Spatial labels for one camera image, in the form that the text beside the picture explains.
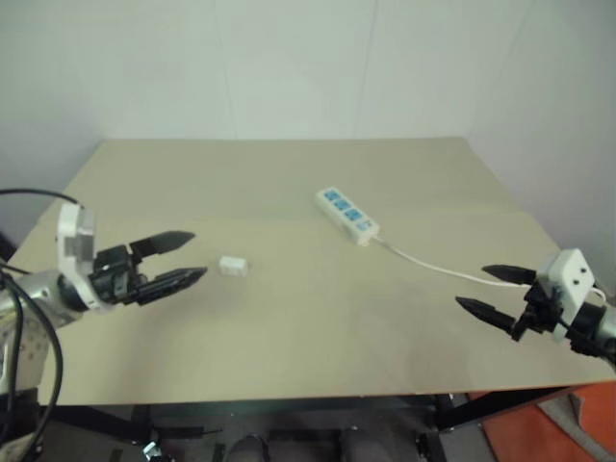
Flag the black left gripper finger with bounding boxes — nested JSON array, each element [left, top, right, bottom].
[[135, 267, 209, 308], [128, 230, 196, 258]]

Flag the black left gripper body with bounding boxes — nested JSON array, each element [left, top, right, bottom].
[[90, 244, 147, 307]]

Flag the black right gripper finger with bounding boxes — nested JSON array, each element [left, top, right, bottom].
[[481, 263, 537, 287], [454, 296, 521, 334]]

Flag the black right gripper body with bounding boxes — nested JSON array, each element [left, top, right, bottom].
[[511, 282, 565, 343]]

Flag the white plug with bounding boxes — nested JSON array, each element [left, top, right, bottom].
[[218, 255, 249, 277]]

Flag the white power strip blue sockets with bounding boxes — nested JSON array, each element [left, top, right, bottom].
[[315, 187, 381, 247]]

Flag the orange object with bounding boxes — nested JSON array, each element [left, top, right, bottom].
[[479, 374, 616, 462]]

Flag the dark rounded shape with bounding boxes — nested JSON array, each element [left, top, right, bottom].
[[227, 431, 270, 462]]

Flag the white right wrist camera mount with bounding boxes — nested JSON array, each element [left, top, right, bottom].
[[536, 247, 603, 345]]

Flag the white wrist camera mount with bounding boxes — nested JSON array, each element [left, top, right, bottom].
[[56, 201, 113, 315], [536, 247, 603, 345]]

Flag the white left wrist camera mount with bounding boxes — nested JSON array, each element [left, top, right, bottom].
[[56, 201, 113, 315]]

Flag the white power strip cable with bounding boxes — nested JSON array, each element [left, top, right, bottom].
[[372, 235, 608, 305]]

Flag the black metal table frame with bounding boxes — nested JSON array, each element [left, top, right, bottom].
[[38, 382, 578, 462]]

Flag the grey strap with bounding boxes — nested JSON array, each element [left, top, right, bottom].
[[537, 393, 616, 462]]

